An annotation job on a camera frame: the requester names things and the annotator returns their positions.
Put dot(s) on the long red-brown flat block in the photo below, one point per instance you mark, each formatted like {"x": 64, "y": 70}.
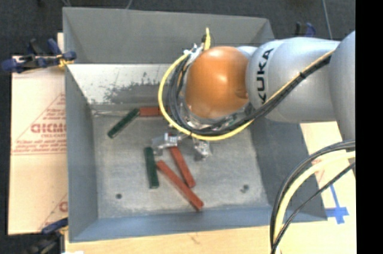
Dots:
{"x": 179, "y": 185}

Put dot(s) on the short red-brown flat block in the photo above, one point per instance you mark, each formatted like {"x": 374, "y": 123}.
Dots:
{"x": 149, "y": 111}

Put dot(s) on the dark green flat block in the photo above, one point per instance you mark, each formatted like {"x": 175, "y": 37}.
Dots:
{"x": 122, "y": 124}
{"x": 151, "y": 168}

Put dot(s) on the brown cardboard board red print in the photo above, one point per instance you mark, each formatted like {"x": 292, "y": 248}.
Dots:
{"x": 36, "y": 139}

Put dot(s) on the grey metal bin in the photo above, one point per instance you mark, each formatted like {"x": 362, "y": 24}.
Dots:
{"x": 125, "y": 175}

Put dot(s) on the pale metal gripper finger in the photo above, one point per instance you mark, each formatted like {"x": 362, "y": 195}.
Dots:
{"x": 202, "y": 149}
{"x": 165, "y": 141}

